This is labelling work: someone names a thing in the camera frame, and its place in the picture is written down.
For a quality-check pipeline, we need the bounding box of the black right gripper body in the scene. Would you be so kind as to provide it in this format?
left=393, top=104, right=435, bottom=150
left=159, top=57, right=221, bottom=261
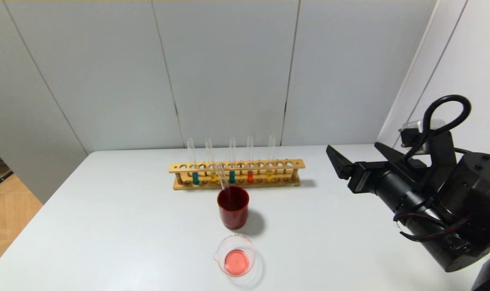
left=347, top=158, right=438, bottom=213

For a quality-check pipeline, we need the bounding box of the test tube with yellow liquid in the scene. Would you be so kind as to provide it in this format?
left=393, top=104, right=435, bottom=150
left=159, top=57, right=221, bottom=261
left=266, top=135, right=276, bottom=182
left=205, top=139, right=217, bottom=181

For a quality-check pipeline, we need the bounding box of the test tube with red liquid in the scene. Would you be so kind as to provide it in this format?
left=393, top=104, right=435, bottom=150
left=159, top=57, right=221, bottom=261
left=247, top=136, right=255, bottom=183
left=216, top=163, right=231, bottom=202

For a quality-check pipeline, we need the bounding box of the wooden test tube rack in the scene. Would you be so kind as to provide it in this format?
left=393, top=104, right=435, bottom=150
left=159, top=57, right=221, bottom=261
left=169, top=159, right=305, bottom=190

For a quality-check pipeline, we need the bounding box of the test tube with teal liquid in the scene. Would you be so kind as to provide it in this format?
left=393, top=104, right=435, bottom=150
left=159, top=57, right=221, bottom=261
left=187, top=138, right=200, bottom=186
left=229, top=137, right=236, bottom=184

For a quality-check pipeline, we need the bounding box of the dark red plastic cup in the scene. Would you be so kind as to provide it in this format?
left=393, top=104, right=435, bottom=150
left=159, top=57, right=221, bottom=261
left=217, top=186, right=250, bottom=230

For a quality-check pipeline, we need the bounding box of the clear plastic spouted bowl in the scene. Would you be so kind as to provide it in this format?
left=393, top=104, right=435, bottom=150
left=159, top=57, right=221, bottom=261
left=213, top=234, right=257, bottom=277

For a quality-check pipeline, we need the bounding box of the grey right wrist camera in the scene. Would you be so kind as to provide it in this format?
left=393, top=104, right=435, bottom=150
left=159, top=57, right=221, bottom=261
left=399, top=119, right=457, bottom=190

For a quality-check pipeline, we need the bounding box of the black camera cable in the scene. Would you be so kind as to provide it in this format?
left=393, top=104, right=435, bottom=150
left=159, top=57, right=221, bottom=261
left=404, top=95, right=471, bottom=162

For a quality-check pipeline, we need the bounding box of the red black braided wire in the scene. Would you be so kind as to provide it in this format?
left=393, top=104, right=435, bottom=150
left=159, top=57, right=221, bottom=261
left=393, top=212, right=471, bottom=243

